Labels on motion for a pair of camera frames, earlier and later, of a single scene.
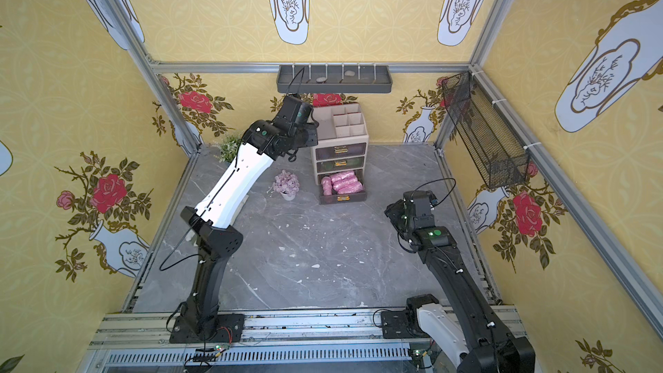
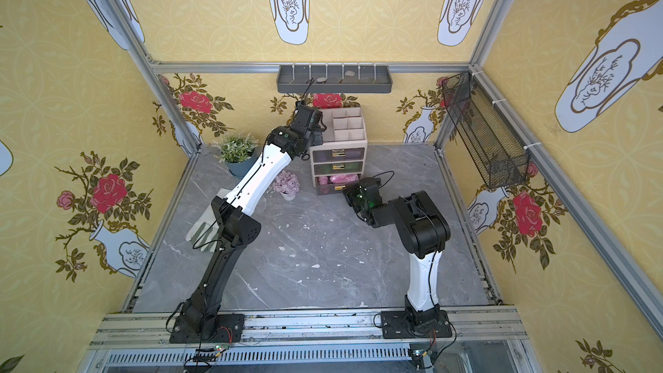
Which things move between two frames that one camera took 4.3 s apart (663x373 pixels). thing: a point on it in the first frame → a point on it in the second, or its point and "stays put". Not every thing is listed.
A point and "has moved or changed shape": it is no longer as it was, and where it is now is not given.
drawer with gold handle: (336, 198) has moved or changed shape
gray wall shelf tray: (334, 79) stays put
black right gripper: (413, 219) → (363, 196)
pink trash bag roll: (345, 180) stays put
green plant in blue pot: (229, 148) stays put
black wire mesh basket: (500, 156) stays put
